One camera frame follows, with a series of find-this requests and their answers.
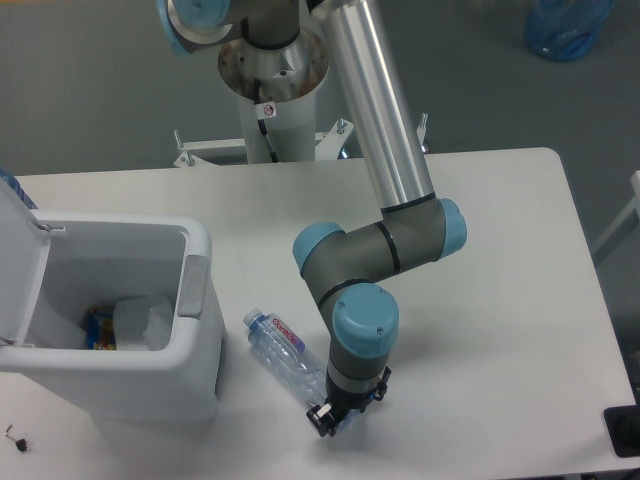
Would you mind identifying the clear crushed plastic bottle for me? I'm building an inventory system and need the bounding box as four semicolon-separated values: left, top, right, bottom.
243;309;327;408

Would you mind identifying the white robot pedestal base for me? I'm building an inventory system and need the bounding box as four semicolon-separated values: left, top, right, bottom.
174;28;355;167

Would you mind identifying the white open trash can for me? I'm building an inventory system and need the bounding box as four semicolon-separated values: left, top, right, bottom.
1;184;226;421

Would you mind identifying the black device at table edge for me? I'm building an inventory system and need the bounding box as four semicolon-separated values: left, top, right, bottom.
604;405;639;458

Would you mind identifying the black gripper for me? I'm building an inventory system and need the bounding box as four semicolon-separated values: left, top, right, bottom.
306;366;392;437

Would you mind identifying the blue plastic bag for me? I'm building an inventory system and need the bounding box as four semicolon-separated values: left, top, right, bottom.
524;0;616;62

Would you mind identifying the blue yellow snack wrapper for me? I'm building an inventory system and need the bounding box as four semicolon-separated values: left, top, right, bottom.
86;306;117;351

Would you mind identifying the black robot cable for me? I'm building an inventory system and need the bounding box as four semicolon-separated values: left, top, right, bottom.
251;77;280;164

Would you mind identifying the white frame at right edge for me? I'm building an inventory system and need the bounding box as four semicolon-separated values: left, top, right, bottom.
592;170;639;267

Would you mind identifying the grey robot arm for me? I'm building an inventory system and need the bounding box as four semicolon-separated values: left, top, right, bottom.
156;1;467;436

